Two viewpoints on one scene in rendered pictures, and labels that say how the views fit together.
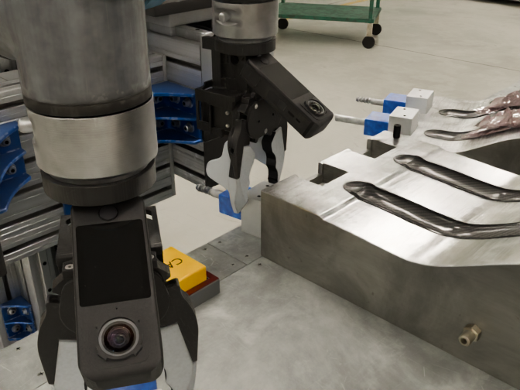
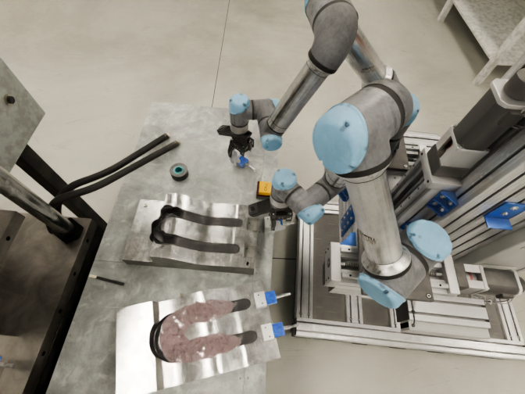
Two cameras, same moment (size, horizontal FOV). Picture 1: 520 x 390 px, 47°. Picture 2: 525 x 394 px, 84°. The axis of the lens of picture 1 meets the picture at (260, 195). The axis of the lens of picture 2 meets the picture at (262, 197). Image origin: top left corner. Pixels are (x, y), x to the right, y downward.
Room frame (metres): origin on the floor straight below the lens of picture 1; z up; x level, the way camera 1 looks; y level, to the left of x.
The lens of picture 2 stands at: (1.02, -0.38, 1.96)
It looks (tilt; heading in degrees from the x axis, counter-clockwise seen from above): 61 degrees down; 136
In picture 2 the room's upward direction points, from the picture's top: 6 degrees clockwise
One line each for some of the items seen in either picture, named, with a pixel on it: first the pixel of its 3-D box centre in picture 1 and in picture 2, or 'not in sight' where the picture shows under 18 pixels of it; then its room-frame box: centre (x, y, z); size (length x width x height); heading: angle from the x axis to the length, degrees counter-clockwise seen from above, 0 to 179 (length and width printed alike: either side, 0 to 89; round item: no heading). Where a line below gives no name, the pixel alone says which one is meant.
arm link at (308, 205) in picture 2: not in sight; (308, 203); (0.80, 0.04, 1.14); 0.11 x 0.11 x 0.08; 2
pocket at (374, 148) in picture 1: (370, 160); (249, 251); (0.74, -0.15, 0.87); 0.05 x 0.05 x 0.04; 47
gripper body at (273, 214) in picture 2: (241, 86); (280, 207); (0.71, 0.02, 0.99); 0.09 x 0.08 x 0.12; 55
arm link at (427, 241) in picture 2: not in sight; (419, 246); (1.11, 0.16, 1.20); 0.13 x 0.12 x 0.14; 92
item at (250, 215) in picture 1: (234, 199); (280, 223); (0.72, 0.03, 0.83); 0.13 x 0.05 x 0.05; 55
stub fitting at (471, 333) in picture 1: (469, 336); not in sight; (0.43, -0.19, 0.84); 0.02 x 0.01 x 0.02; 137
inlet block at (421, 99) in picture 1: (391, 104); (280, 329); (1.02, -0.23, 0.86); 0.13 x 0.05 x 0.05; 64
